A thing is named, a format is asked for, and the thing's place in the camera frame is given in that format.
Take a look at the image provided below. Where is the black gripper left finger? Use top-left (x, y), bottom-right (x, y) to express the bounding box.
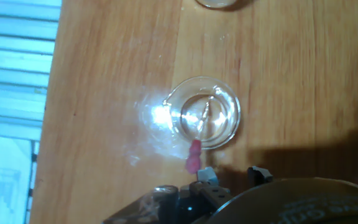
top-left (188, 166), bottom-right (233, 210)

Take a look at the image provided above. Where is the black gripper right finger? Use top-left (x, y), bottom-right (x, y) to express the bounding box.
top-left (246, 166), bottom-right (274, 187)

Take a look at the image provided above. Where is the glass dropper with red bulb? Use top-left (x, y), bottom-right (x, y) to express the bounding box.
top-left (184, 95), bottom-right (214, 175)

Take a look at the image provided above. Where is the wooden board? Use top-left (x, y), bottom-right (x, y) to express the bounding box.
top-left (29, 0), bottom-right (358, 224)

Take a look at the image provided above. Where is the clear glass beaker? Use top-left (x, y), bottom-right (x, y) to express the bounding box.
top-left (162, 75), bottom-right (242, 151)
top-left (195, 0), bottom-right (239, 9)

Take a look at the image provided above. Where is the white printed paper sheet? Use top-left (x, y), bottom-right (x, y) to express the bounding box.
top-left (0, 135), bottom-right (35, 224)

